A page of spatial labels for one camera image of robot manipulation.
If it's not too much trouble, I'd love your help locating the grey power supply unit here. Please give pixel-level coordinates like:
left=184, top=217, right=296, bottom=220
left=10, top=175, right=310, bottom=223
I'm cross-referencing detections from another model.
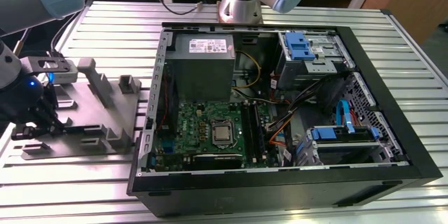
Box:
left=164, top=34, right=236, bottom=103

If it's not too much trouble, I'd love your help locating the green motherboard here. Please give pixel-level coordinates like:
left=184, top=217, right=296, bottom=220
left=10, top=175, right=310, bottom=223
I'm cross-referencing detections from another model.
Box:
left=149, top=99, right=281, bottom=169

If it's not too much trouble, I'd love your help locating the black PC case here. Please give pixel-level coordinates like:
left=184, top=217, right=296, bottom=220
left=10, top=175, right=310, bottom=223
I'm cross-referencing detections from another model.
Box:
left=125, top=22, right=444, bottom=218

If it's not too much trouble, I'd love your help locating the black wire bundle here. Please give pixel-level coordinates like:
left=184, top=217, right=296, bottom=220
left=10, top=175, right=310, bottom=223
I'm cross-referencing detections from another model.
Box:
left=269, top=73, right=350, bottom=130

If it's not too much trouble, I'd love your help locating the blue flat wire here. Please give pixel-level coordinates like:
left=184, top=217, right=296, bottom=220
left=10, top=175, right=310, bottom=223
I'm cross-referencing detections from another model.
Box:
left=334, top=100, right=356, bottom=133

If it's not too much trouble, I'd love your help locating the blue carrier with disk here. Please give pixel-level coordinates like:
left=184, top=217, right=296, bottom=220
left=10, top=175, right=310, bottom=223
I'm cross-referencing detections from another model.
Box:
left=306, top=125, right=382, bottom=147

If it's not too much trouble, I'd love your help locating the black graphics card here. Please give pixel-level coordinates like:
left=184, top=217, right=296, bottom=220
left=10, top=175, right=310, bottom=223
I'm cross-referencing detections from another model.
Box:
left=190, top=153, right=242, bottom=171

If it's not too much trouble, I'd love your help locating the black RAM slot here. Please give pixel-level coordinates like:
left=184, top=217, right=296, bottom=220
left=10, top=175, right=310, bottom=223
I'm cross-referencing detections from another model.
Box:
left=242, top=100, right=253, bottom=162

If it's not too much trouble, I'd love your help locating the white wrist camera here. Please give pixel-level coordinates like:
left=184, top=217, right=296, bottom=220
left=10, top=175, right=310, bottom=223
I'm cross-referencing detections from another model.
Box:
left=20, top=56, right=78, bottom=83

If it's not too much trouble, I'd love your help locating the metal drive cage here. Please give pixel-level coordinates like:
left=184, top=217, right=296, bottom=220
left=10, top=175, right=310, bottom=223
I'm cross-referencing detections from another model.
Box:
left=278, top=31, right=350, bottom=88

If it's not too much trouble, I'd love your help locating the tall blue disk carrier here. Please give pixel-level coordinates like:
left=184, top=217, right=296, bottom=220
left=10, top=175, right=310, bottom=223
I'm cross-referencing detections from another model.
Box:
left=285, top=32, right=314, bottom=61

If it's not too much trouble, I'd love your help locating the grey parts rack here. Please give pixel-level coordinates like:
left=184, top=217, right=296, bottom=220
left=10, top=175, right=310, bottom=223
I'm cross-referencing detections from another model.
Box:
left=20, top=57, right=144, bottom=161

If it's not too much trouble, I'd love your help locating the CPU socket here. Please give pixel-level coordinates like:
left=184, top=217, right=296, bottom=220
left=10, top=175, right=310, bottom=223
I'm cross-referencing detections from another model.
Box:
left=208, top=119, right=238, bottom=148

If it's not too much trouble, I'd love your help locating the silver CPU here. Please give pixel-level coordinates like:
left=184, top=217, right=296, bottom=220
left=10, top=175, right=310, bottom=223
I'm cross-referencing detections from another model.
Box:
left=212, top=125, right=233, bottom=142

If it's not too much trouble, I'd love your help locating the yellow wire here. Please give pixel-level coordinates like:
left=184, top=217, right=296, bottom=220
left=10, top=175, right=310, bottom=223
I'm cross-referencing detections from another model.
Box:
left=233, top=50, right=261, bottom=88

